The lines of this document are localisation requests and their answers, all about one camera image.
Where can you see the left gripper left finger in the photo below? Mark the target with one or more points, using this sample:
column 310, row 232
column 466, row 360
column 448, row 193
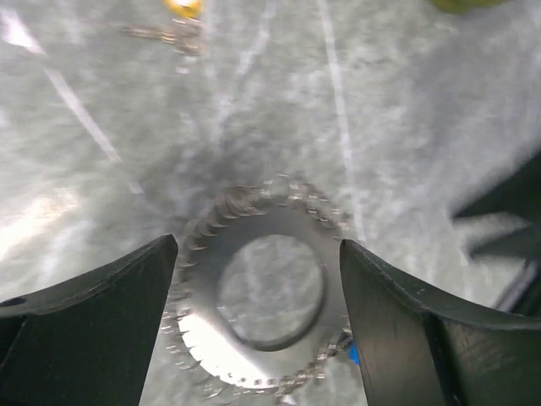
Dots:
column 87, row 340

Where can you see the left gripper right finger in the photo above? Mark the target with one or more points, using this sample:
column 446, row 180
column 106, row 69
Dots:
column 420, row 345

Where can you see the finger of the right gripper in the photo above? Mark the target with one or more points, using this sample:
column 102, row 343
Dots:
column 523, row 243
column 519, row 195

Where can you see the olive green plastic bin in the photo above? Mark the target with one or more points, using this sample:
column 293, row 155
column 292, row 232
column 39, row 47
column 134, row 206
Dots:
column 464, row 6

